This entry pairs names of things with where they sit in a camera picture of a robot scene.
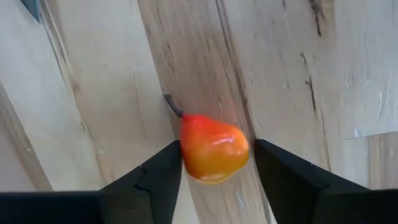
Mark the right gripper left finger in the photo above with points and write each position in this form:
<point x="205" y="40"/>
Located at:
<point x="93" y="208"/>

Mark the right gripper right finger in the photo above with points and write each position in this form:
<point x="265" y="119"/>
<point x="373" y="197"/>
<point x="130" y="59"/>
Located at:
<point x="326" y="202"/>

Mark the orange red pear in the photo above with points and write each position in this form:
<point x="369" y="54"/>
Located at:
<point x="214" y="149"/>

